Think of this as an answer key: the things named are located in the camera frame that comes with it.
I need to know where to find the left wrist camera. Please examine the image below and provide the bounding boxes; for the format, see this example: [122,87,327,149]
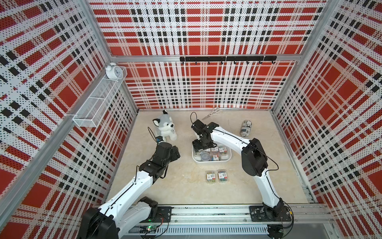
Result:
[155,136,164,143]

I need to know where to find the white alarm clock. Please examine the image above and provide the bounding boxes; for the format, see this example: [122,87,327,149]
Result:
[105,62,123,80]

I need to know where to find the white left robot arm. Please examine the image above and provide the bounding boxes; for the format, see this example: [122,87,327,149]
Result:
[77,141,181,239]

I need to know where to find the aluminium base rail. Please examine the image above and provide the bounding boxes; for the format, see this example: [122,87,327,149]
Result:
[86,204,335,239]

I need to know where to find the black hook rail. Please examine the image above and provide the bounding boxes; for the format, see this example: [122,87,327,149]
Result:
[180,56,277,63]

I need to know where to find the round clear clip tub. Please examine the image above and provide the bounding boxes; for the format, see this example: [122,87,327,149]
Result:
[201,152,211,161]

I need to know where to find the white wire mesh shelf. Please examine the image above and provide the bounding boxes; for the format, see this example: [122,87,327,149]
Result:
[73,66,127,127]

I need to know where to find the white handled scissors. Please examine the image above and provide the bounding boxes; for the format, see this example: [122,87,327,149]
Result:
[202,107,223,120]

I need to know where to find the white plastic storage box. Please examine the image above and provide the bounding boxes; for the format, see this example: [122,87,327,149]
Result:
[192,143,232,164]

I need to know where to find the paper clip box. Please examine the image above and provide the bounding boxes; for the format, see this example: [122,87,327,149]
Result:
[206,170,216,184]
[218,147,228,155]
[210,147,219,154]
[217,169,228,183]
[211,154,220,161]

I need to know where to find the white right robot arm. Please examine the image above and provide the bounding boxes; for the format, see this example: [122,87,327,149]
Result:
[191,119,285,218]

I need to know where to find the grey white husky plush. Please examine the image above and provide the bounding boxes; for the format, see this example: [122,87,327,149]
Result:
[152,110,178,142]

